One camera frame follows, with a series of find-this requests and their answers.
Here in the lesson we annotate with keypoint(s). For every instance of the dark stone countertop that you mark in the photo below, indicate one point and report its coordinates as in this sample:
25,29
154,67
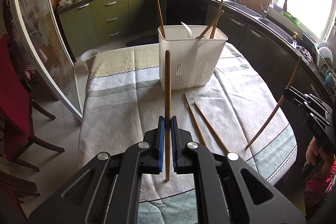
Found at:
278,45

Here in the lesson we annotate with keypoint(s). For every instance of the green drawer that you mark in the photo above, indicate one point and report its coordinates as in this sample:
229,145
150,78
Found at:
112,18
115,33
110,3

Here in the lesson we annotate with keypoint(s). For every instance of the green base cabinet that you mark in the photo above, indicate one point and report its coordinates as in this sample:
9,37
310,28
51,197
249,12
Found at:
76,27

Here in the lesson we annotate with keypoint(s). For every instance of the wooden chopstick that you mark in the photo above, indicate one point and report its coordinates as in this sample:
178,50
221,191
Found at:
160,16
193,119
167,82
262,127
214,22
219,10
210,125

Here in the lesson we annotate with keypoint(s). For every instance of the white plate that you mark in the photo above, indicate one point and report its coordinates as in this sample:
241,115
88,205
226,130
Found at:
325,53

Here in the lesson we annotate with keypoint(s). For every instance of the dark base cabinet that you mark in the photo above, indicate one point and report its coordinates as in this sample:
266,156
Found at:
262,37

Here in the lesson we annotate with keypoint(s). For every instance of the white trash bin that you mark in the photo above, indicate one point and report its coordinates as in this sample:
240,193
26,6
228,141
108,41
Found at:
89,56

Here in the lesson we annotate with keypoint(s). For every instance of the white translucent plastic spoon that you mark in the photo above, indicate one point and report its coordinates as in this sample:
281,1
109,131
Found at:
187,28

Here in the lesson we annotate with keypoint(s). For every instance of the yellow water valve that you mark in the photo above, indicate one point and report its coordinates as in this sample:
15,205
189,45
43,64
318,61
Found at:
295,35

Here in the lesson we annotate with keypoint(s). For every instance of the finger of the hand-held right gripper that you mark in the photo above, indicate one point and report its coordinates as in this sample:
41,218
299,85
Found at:
295,98

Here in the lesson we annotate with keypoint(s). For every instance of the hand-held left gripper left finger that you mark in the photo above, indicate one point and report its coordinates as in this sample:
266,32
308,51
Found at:
161,145

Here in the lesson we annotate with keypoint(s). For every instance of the glass sliding door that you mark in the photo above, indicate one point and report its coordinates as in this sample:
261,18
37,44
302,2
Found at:
47,43

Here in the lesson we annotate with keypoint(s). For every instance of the red cushioned wooden chair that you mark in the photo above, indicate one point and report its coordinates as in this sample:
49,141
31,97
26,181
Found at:
13,108

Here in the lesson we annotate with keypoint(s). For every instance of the green plastic basket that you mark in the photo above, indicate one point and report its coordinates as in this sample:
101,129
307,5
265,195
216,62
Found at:
292,18

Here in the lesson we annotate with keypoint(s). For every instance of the patterned rag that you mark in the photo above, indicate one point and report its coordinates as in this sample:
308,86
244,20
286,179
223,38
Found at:
305,53

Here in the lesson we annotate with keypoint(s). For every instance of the blue cup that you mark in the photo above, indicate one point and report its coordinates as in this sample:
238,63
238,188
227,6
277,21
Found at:
329,78

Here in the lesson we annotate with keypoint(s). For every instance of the blue bowl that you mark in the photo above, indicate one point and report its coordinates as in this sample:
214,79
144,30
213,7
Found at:
278,7

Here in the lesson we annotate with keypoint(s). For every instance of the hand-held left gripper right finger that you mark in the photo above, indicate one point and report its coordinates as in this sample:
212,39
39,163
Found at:
175,150

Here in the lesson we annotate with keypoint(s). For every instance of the person's right hand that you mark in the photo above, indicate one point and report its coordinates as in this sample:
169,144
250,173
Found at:
315,150

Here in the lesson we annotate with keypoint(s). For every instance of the white plastic utensil holder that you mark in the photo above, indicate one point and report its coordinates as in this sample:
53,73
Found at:
189,66

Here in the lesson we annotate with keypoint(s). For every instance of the steel double sink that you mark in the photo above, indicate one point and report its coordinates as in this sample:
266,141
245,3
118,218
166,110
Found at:
275,29

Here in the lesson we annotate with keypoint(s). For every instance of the checked hanging apron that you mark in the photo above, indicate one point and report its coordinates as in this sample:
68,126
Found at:
18,29

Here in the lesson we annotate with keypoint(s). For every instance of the white dish rack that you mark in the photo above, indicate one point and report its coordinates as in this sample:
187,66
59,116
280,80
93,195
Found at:
321,69

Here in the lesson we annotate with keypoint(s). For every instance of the person's pink patterned clothing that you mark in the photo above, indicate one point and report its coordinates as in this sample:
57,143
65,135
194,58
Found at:
319,187

